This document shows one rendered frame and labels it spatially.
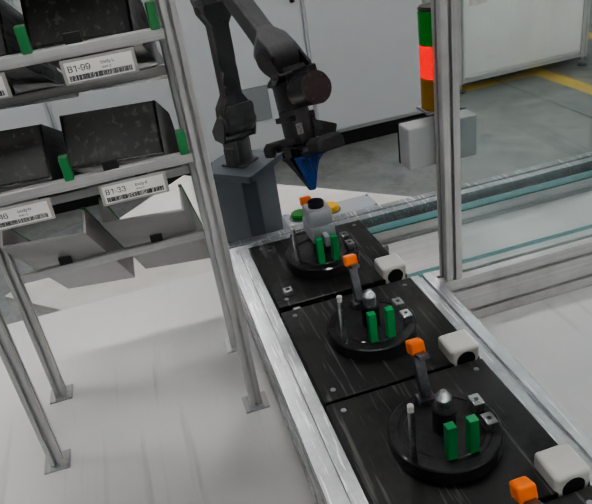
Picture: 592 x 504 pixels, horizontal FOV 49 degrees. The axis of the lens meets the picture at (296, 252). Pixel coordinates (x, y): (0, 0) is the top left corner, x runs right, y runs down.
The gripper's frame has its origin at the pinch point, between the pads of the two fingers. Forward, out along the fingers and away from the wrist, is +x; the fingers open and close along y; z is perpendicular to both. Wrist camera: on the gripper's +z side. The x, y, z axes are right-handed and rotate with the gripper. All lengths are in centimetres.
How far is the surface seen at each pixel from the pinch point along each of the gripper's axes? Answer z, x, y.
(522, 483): -29, 25, -64
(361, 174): 184, 46, 206
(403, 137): 2.9, -4.1, -23.9
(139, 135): -36.8, -15.0, -15.7
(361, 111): 221, 12, 237
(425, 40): 4.8, -17.8, -30.6
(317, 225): -5.4, 8.6, -6.4
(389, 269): 0.5, 18.4, -16.4
